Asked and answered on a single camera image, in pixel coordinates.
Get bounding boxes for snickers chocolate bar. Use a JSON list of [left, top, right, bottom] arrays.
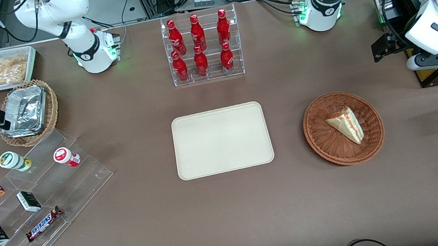
[[22, 205, 67, 244]]

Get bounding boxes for stacked aluminium foil containers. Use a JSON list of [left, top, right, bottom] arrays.
[[0, 83, 52, 140]]

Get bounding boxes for light wicker basket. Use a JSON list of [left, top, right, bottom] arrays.
[[0, 76, 64, 151]]

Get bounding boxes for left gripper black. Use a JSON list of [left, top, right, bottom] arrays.
[[370, 30, 412, 63]]

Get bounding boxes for red lid white bottle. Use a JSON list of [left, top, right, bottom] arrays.
[[52, 144, 82, 171]]

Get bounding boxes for red cola bottle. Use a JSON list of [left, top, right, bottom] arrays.
[[187, 13, 208, 53], [214, 8, 233, 47], [192, 44, 211, 79], [170, 49, 191, 84], [166, 18, 188, 58], [218, 41, 237, 76]]

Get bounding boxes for clear acrylic step shelf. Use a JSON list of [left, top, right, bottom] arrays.
[[0, 121, 125, 246]]

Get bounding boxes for white power strip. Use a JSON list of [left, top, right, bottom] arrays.
[[192, 0, 216, 9]]

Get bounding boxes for green lid white bottle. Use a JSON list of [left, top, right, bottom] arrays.
[[0, 148, 34, 176]]

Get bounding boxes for clear bag of crackers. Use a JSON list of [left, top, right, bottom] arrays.
[[0, 54, 32, 86]]

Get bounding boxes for clear acrylic bottle rack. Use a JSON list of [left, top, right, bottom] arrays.
[[158, 3, 247, 89]]

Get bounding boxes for beige plastic serving tray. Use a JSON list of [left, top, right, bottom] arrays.
[[169, 99, 277, 182]]

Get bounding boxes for round brown wicker basket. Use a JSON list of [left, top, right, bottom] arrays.
[[298, 85, 389, 172]]

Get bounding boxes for triangular sandwich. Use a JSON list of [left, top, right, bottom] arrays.
[[323, 105, 366, 149]]

